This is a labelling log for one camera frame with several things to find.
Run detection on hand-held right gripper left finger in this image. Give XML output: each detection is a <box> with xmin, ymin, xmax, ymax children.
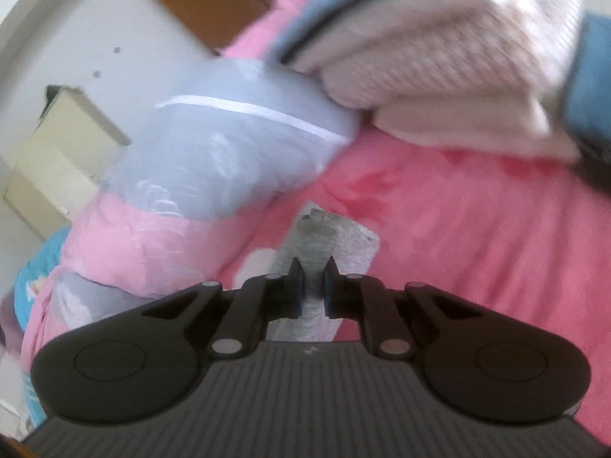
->
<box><xmin>141</xmin><ymin>256</ymin><xmax>306</xmax><ymax>360</ymax></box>

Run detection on brown wooden door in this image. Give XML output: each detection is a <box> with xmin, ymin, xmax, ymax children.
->
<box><xmin>134</xmin><ymin>0</ymin><xmax>273</xmax><ymax>53</ymax></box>

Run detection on white knit sweater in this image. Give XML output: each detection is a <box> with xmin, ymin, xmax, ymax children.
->
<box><xmin>291</xmin><ymin>0</ymin><xmax>585</xmax><ymax>110</ymax></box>

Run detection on blue grey folded cloth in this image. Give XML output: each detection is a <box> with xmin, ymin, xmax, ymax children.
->
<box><xmin>267</xmin><ymin>0</ymin><xmax>478</xmax><ymax>65</ymax></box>

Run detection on blue folded garment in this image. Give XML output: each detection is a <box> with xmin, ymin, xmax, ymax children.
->
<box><xmin>563</xmin><ymin>14</ymin><xmax>611</xmax><ymax>153</ymax></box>

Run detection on grey sweatpants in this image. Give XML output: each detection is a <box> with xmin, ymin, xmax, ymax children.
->
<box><xmin>270</xmin><ymin>203</ymin><xmax>380</xmax><ymax>342</ymax></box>

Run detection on cream wardrobe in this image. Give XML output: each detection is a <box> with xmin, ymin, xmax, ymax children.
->
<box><xmin>5</xmin><ymin>85</ymin><xmax>132</xmax><ymax>239</ymax></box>

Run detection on pink grey floral quilt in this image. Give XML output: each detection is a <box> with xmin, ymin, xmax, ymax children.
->
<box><xmin>19</xmin><ymin>0</ymin><xmax>364</xmax><ymax>382</ymax></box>

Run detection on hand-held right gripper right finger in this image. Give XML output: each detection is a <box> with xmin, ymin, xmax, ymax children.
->
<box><xmin>323</xmin><ymin>256</ymin><xmax>483</xmax><ymax>360</ymax></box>

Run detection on blue striped blanket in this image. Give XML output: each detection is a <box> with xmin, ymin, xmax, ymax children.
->
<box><xmin>12</xmin><ymin>226</ymin><xmax>72</xmax><ymax>427</ymax></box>

